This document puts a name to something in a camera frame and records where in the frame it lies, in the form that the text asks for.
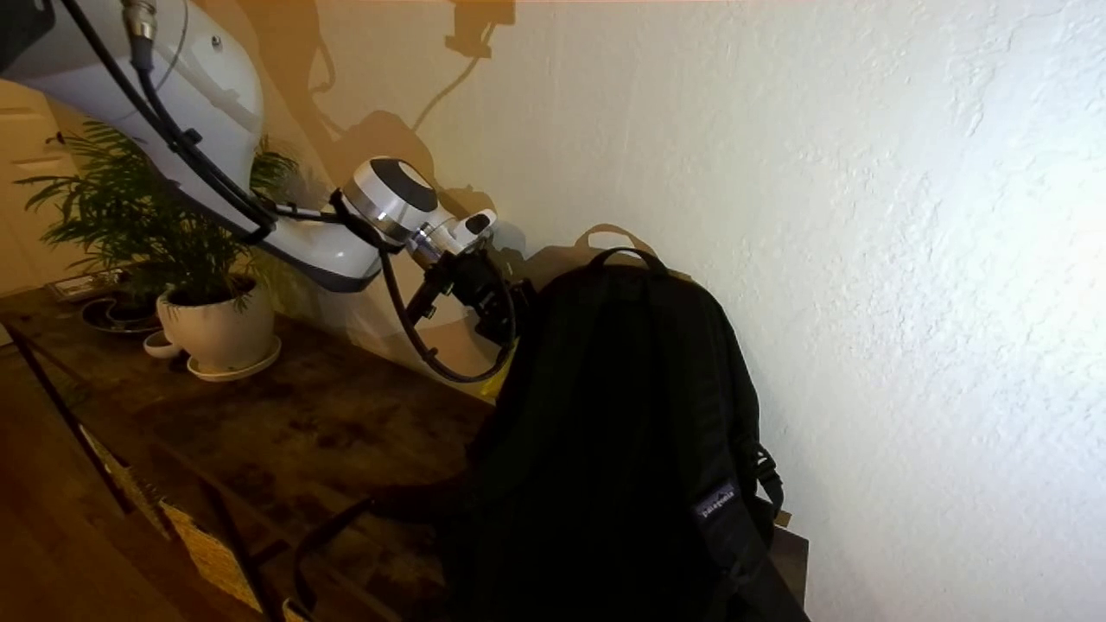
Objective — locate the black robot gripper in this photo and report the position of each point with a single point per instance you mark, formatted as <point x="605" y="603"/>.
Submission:
<point x="462" y="286"/>

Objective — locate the black backpack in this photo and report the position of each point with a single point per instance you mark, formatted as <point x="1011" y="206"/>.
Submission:
<point x="622" y="461"/>

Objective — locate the white pot saucer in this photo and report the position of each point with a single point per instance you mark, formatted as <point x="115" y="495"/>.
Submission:
<point x="237" y="370"/>

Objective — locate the white ceramic plant pot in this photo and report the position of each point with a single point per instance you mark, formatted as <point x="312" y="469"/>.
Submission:
<point x="219" y="328"/>

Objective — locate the green leafy potted plant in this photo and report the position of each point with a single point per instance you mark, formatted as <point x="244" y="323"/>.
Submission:
<point x="140" y="218"/>

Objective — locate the small dark plant dish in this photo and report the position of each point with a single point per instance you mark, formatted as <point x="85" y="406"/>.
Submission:
<point x="115" y="311"/>

